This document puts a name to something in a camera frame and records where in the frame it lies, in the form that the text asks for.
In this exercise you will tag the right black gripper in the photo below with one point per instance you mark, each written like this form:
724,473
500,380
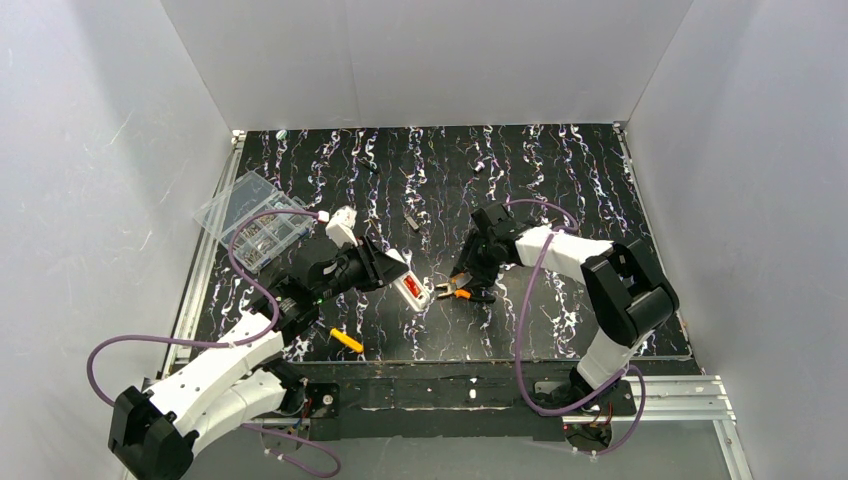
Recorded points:
478,266

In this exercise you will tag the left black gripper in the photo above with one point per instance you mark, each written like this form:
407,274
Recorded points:
382,264

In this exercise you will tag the white remote control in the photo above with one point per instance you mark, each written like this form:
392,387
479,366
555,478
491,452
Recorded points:
417,306

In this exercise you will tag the yellow black pliers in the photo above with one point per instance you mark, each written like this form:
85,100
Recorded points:
464,286

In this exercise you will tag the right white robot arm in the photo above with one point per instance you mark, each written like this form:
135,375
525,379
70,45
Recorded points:
628,291

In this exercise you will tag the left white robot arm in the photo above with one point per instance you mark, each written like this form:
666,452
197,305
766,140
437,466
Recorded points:
156,433

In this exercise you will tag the thin black rod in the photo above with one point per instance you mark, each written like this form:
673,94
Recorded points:
369,166

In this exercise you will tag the clear plastic screw box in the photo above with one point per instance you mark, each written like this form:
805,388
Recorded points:
255,219

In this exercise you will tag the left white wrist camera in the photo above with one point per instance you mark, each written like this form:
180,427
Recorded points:
339,226

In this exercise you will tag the yellow handle screwdriver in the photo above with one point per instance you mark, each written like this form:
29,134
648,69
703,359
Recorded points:
346,340

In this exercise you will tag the aluminium frame rail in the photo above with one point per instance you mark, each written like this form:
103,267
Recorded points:
158,432

